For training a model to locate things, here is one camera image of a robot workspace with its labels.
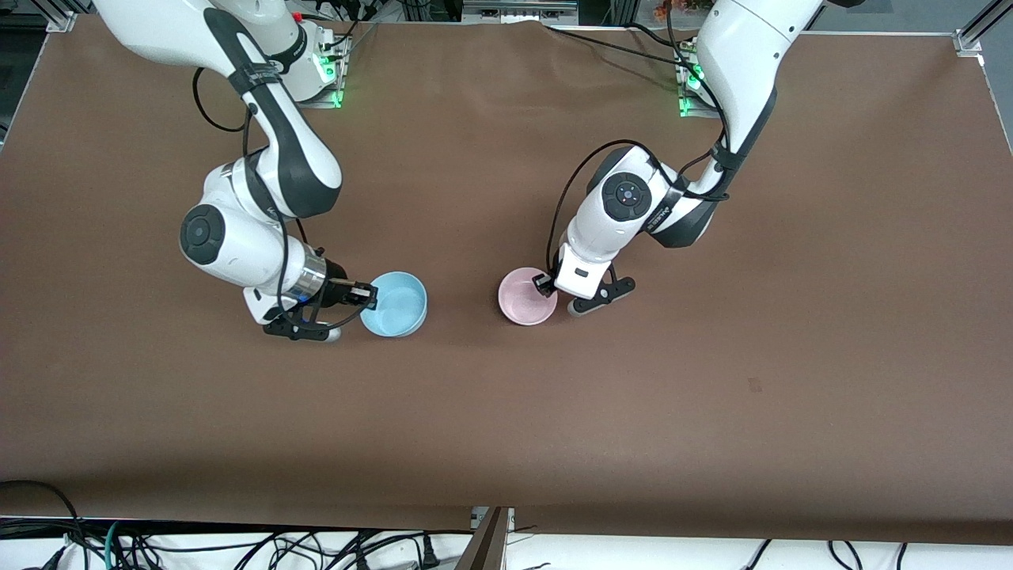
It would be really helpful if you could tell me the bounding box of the pink bowl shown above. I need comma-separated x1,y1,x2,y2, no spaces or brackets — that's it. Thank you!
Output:
498,267,559,326

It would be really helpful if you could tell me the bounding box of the blue bowl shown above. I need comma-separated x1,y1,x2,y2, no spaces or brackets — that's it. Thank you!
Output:
360,272,429,338

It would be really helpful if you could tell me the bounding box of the brown table cover sheet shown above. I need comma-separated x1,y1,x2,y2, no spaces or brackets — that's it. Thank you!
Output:
0,14,1013,547

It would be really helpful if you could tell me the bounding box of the aluminium profile bar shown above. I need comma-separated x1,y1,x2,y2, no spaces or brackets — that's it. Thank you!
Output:
455,507,511,570

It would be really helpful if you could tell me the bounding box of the grey metal box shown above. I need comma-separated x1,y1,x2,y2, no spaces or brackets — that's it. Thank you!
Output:
461,0,580,25

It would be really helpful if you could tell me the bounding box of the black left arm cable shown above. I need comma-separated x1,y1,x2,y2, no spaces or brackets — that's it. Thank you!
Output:
546,0,733,274

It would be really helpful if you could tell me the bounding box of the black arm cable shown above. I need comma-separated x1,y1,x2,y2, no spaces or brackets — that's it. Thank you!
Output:
546,0,733,274
192,67,377,329

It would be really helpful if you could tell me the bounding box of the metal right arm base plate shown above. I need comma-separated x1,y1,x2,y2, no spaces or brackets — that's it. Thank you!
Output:
297,32,349,109

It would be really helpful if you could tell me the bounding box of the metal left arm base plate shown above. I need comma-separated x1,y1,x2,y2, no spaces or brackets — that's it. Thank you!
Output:
677,44,725,120

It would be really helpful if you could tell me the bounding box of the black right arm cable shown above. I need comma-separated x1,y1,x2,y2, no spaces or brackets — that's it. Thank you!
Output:
192,67,377,329

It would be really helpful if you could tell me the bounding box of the long black cable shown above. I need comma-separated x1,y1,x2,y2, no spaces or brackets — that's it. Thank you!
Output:
542,24,696,68

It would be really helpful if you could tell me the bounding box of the short black cable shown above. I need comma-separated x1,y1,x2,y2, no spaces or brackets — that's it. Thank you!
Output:
625,22,693,48

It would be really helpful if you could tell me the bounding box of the thick black cable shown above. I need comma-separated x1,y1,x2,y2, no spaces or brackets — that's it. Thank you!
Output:
0,480,89,570

